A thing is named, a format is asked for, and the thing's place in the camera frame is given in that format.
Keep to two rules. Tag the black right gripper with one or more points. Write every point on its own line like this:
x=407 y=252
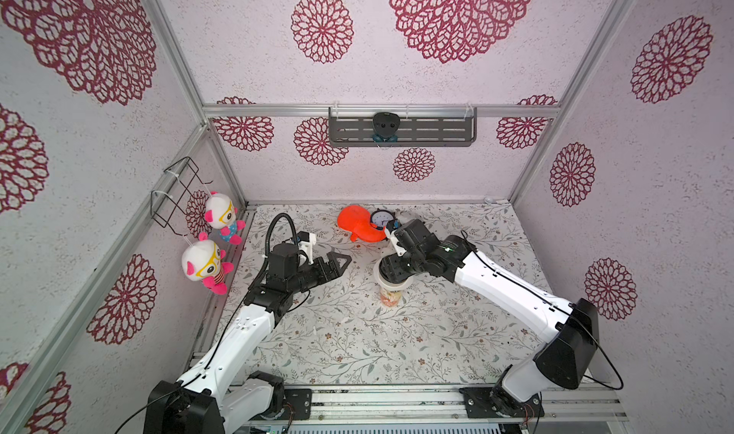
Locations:
x=393 y=268

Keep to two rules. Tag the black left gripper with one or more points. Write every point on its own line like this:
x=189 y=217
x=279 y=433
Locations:
x=332 y=266

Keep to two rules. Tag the black cup lid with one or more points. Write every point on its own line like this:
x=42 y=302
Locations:
x=394 y=268

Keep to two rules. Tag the paper milk tea cup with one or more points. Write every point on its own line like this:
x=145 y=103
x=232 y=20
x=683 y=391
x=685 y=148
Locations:
x=391 y=293

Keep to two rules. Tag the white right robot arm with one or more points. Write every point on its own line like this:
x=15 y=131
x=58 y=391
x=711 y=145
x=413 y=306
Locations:
x=568 y=330

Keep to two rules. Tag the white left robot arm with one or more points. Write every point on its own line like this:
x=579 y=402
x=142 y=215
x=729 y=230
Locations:
x=200 y=401

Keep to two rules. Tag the orange plastic toy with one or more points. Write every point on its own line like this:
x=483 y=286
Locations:
x=357 y=221

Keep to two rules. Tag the small round clock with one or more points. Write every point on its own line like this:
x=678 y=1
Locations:
x=379 y=219

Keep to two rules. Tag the upper pink white doll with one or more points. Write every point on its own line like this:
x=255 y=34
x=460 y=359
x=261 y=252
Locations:
x=222 y=215

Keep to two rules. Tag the pink white doll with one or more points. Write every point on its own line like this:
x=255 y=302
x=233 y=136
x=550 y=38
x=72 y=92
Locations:
x=222 y=215
x=204 y=261

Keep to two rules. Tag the lower pink white doll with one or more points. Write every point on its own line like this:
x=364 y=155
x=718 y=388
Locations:
x=204 y=261

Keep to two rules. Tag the black object on shelf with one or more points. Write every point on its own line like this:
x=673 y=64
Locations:
x=385 y=127

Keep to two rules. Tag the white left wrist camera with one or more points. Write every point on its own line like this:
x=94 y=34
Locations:
x=306 y=242

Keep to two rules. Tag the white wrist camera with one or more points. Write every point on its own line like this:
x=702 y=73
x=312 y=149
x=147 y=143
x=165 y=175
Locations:
x=391 y=227
x=306 y=242

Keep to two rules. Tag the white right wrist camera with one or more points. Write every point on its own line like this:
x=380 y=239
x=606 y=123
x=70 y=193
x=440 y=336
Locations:
x=391 y=227

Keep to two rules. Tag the grey metal wall shelf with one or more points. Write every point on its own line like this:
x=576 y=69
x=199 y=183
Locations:
x=414 y=131

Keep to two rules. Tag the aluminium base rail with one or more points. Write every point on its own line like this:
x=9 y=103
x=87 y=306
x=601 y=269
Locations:
x=441 y=408

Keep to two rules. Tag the black wire basket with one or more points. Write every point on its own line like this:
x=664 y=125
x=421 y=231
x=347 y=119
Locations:
x=180 y=208

